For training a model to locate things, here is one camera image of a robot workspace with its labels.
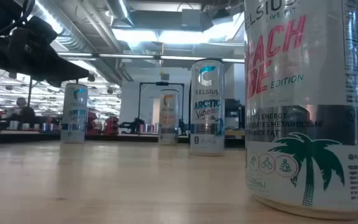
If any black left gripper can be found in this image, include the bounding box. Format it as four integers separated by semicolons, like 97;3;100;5
0;15;90;88

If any Celsius Arctic Vibe can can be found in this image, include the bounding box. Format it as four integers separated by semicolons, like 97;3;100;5
190;58;226;157
60;83;89;144

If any Celsius can with orange logo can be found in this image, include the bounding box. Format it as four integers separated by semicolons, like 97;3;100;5
158;88;180;146

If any Celsius Peach Vibe can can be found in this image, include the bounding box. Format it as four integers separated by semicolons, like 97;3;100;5
244;0;358;221

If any black stand pole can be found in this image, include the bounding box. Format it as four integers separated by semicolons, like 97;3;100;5
26;77;33;108

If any person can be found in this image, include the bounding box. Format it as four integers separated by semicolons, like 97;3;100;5
13;96;36;125

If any long ceiling light strip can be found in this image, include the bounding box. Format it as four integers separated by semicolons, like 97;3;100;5
56;52;246;64

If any red cabinet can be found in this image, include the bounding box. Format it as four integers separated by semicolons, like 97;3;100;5
104;115;120;135
87;111;101;135

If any grey ceiling air unit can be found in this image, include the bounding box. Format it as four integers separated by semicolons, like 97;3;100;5
129;9;214;32

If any black cabinet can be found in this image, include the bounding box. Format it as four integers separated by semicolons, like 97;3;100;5
224;98;246;130

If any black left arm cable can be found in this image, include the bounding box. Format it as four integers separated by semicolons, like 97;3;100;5
0;0;36;40

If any round silver air duct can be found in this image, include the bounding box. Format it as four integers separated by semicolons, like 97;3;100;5
104;0;136;29

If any black aluminium table frame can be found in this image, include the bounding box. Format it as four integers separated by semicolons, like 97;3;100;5
0;132;245;147

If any black metal gantry frame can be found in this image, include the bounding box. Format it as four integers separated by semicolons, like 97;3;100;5
137;81;185;135

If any wooden shelf with black frame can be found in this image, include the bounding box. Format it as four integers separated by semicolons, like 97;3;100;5
224;129;246;147

